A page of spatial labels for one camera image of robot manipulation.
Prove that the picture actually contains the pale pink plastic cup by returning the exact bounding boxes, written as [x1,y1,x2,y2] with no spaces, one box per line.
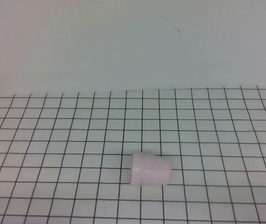
[129,151,172,187]

